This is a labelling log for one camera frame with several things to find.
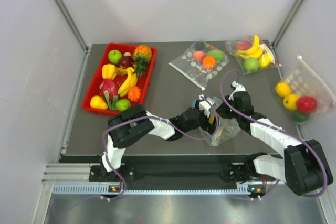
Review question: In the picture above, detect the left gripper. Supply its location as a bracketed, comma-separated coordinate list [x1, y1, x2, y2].
[183, 100, 222, 134]

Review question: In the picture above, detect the blue zip top bag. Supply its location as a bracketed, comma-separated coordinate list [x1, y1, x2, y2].
[193, 97, 240, 146]

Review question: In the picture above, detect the small orange pumpkin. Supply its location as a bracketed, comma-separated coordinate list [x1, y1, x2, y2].
[128, 86, 142, 103]

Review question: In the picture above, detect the toy pineapple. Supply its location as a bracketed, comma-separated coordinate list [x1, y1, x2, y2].
[132, 45, 152, 78]

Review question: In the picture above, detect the yellow lemon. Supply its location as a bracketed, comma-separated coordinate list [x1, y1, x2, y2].
[208, 117, 214, 124]

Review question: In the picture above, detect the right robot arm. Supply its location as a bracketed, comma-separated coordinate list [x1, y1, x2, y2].
[216, 91, 333, 198]

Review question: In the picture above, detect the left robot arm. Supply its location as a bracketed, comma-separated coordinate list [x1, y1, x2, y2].
[100, 105, 220, 180]

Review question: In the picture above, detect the zip bag with bananas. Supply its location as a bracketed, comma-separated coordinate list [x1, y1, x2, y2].
[225, 34, 282, 75]

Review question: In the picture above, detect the dotted zip bag with fruit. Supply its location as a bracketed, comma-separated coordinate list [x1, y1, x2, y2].
[169, 41, 229, 90]

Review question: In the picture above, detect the dotted bag with lemons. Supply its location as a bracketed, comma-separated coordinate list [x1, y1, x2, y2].
[273, 56, 335, 125]

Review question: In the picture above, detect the yellow banana bunch in bin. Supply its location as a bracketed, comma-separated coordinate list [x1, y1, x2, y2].
[116, 67, 138, 97]

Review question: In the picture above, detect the dark red mangosteen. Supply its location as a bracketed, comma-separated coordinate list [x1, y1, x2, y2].
[119, 52, 134, 69]

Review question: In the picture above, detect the pink dragon fruit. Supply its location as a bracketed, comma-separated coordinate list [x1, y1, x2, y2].
[99, 79, 120, 110]

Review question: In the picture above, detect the yellow bell pepper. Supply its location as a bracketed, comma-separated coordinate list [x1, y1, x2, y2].
[102, 64, 117, 80]

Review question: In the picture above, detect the green apple in bin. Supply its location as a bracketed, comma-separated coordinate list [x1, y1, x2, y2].
[108, 49, 123, 65]

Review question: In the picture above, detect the yellow pear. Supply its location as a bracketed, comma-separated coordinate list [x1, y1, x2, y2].
[90, 95, 109, 110]

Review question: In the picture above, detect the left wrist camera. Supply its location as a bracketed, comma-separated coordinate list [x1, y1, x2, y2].
[198, 94, 215, 118]

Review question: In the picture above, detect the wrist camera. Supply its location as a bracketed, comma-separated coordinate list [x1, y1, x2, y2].
[231, 81, 246, 95]
[198, 94, 215, 118]

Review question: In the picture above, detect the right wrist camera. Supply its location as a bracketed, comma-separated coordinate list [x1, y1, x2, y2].
[231, 81, 246, 95]

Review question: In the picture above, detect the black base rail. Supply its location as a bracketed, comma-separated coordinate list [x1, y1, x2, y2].
[89, 154, 276, 184]

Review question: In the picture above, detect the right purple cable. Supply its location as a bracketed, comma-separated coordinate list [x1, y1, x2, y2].
[219, 69, 329, 200]

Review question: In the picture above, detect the grey cable duct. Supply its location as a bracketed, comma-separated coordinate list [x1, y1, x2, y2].
[52, 184, 263, 196]

